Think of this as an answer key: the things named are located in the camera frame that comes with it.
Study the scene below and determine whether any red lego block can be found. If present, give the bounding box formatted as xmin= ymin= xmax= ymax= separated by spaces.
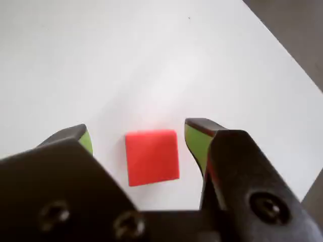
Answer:
xmin=125 ymin=129 xmax=180 ymax=187

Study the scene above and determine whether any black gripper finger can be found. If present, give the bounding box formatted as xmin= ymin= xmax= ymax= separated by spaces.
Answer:
xmin=0 ymin=124 xmax=148 ymax=242
xmin=185 ymin=117 xmax=323 ymax=242

